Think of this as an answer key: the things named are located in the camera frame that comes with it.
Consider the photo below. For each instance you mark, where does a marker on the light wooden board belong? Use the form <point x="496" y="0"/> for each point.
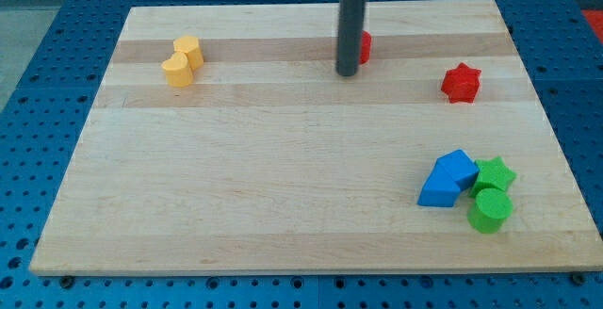
<point x="271" y="163"/>

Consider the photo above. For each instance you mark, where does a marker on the green circle block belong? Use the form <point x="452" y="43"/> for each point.
<point x="490" y="210"/>

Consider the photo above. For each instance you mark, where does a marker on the yellow hexagon block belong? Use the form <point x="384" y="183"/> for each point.
<point x="191" y="47"/>

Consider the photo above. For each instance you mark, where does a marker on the yellow heart block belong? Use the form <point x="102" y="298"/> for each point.
<point x="177" y="70"/>

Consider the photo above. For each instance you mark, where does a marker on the red star block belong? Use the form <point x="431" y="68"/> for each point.
<point x="461" y="84"/>

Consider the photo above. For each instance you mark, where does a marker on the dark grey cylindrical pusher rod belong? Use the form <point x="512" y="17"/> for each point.
<point x="351" y="17"/>

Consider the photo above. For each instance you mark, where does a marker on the red circle block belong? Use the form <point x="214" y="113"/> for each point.
<point x="366" y="43"/>

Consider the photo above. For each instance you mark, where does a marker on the blue cube block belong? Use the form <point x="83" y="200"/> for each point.
<point x="460" y="167"/>

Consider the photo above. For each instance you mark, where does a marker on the blue triangle block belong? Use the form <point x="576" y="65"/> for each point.
<point x="439" y="190"/>

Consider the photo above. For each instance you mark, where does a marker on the green star block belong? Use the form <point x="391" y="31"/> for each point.
<point x="493" y="173"/>

